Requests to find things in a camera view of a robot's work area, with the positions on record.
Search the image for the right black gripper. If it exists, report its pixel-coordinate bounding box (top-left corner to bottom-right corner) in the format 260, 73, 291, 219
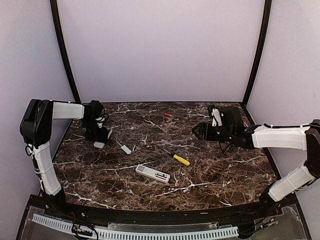
192, 122, 235, 142

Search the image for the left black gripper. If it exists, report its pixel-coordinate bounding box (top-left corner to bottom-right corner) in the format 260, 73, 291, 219
82, 119, 109, 144

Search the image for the grey remote control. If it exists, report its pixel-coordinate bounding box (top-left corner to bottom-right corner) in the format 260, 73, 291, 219
93, 127, 113, 149

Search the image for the white battery cover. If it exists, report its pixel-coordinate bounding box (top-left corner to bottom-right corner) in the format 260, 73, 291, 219
120, 145, 132, 155

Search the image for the yellow handled screwdriver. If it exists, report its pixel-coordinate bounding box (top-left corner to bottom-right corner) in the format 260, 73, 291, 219
163, 149, 190, 166

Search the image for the white slim remote control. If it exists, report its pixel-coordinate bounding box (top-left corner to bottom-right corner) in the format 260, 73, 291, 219
135, 164, 171, 184

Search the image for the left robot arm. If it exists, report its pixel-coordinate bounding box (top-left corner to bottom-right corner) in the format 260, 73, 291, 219
19, 99, 113, 218

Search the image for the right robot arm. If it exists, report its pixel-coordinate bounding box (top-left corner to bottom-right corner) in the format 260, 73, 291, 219
192, 105, 320, 217

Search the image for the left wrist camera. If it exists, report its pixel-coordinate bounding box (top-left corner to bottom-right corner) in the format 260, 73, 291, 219
95, 114, 109, 129

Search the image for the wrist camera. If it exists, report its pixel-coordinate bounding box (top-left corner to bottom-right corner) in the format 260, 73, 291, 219
207, 105, 223, 127
95, 114, 109, 129

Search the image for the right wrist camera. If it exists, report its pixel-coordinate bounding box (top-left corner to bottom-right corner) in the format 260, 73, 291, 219
207, 105, 223, 127

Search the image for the black front rail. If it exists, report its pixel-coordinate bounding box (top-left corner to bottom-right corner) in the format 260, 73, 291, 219
42, 192, 298, 227

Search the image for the white slotted cable duct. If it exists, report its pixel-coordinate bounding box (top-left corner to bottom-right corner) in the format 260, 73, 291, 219
31, 213, 239, 240

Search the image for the left black frame post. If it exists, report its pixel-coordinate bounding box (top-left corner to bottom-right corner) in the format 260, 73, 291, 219
49, 0, 82, 104

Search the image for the black frame post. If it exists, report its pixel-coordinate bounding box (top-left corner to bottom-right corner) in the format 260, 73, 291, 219
241, 0, 272, 108
49, 0, 82, 104

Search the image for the right black frame post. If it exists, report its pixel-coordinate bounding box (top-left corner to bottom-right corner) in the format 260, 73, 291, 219
241, 0, 272, 108

